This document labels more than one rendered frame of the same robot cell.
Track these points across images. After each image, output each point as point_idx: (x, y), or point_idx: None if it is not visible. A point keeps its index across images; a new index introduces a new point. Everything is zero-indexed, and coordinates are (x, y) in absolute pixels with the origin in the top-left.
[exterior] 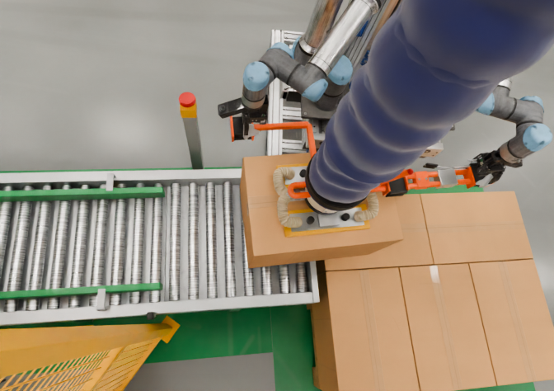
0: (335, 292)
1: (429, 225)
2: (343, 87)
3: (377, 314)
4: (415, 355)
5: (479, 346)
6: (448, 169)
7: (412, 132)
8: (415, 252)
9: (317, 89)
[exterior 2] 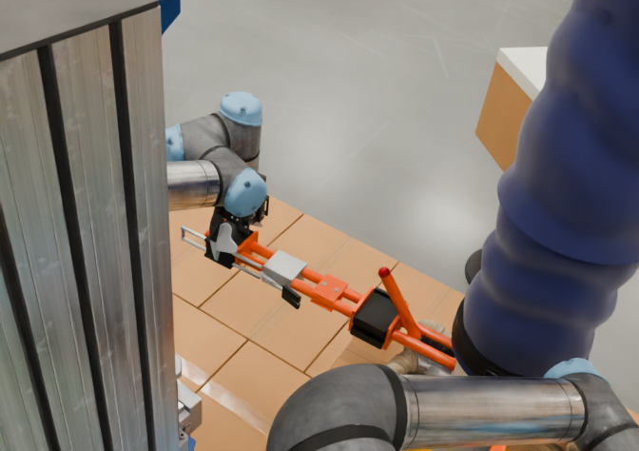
0: None
1: (196, 382)
2: None
3: None
4: (375, 287)
5: (287, 244)
6: (272, 270)
7: None
8: (258, 369)
9: (590, 362)
